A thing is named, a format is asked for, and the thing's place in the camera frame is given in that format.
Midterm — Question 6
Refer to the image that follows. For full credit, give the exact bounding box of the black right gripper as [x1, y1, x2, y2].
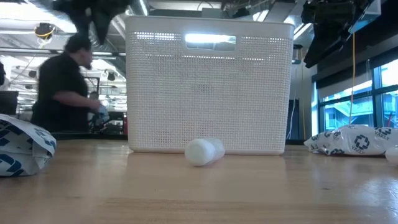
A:
[301, 0, 355, 68]

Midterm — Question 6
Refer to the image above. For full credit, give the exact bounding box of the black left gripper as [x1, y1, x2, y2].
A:
[52, 0, 131, 44]

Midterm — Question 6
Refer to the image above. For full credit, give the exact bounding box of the white blue-print medical packet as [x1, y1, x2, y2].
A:
[303, 124, 398, 156]
[0, 113, 57, 177]

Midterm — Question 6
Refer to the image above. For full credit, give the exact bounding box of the white perforated plastic basket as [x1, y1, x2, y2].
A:
[124, 15, 295, 156]

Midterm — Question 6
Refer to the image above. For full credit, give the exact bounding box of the black round ceiling fixture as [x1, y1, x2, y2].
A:
[34, 22, 57, 40]

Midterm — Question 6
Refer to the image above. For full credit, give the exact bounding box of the person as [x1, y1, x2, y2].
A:
[30, 32, 109, 133]

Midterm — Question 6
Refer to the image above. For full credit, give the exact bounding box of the black computer monitor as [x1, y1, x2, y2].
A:
[0, 90, 19, 115]

